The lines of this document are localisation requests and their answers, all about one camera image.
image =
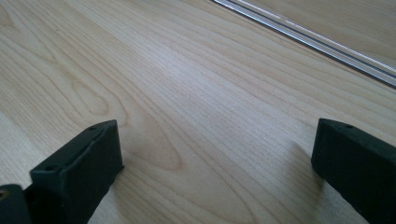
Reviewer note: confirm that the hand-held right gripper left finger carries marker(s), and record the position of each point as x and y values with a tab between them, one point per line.
77	174

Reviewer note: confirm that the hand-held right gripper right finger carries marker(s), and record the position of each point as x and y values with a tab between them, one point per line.
358	168

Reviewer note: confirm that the metal rail strip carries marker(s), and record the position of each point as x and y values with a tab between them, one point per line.
311	34

